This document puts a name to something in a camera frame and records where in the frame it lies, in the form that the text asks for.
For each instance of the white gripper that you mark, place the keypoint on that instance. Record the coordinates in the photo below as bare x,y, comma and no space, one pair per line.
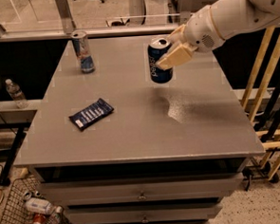
199,32

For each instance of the blue pepsi can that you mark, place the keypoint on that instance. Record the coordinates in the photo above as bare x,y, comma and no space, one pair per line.
156,48

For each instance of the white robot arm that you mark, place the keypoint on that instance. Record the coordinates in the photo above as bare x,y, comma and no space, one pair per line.
232,17

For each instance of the silver blue redbull can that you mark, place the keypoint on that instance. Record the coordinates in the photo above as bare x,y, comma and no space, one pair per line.
81,47

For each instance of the red can in basket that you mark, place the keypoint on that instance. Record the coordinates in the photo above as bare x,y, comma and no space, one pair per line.
39,219

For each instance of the dark blue snack packet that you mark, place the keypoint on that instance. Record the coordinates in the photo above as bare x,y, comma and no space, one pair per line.
91,114

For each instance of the grey drawer cabinet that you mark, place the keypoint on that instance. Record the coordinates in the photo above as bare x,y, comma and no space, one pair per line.
167,154

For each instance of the clear plastic water bottle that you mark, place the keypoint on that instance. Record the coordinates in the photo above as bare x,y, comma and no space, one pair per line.
16,93

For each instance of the white bottle in basket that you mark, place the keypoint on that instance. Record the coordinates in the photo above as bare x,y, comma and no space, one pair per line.
39,206

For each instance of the black side table frame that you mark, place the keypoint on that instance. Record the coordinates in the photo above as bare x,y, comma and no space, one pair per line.
14,124

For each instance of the wire mesh basket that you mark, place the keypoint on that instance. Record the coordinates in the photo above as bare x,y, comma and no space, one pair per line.
15,211

